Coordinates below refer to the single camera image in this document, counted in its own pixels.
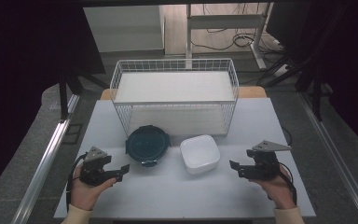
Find white square bowl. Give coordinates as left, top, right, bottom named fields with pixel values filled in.
left=179, top=133, right=222, bottom=175

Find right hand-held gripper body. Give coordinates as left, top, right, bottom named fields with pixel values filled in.
left=246, top=139, right=292, bottom=181

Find black cables on floor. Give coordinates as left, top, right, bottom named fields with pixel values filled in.
left=189, top=3, right=285, bottom=54

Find white power strip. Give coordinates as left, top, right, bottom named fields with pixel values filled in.
left=272, top=63, right=291, bottom=77

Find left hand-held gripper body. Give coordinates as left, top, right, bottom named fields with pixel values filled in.
left=79, top=146, right=112, bottom=187

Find aluminium rail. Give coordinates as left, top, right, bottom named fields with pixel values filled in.
left=10, top=92, right=82, bottom=224
left=297, top=91, right=358, bottom=224

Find white cabinet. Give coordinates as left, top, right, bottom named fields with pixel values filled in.
left=83, top=5, right=166, bottom=54

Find black curtain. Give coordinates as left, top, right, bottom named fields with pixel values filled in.
left=0, top=0, right=107, bottom=202
left=265, top=0, right=358, bottom=150

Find white wire rack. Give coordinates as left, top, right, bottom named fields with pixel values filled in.
left=109, top=58, right=241, bottom=138

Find black stand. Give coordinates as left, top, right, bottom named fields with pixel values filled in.
left=256, top=52, right=335, bottom=123
left=58, top=64, right=110, bottom=123

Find round container with dark lid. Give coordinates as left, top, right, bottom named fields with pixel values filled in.
left=125, top=124, right=172, bottom=168

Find white desk frame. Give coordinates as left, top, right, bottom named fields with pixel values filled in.
left=185, top=2, right=275, bottom=70

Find person's left hand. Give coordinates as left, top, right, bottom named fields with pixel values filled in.
left=69, top=164, right=117, bottom=212

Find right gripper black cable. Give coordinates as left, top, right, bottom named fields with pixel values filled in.
left=276, top=161, right=298, bottom=207

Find person's right hand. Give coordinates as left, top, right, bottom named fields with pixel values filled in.
left=250, top=164, right=296, bottom=210

